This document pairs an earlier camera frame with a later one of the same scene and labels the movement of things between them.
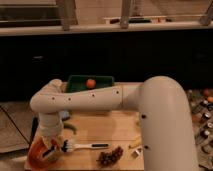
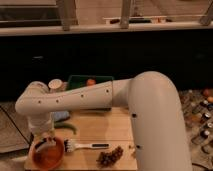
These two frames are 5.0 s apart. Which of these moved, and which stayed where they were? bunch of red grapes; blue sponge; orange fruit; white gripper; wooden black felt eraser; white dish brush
Moved: wooden black felt eraser; white gripper
Stayed: white dish brush; orange fruit; blue sponge; bunch of red grapes
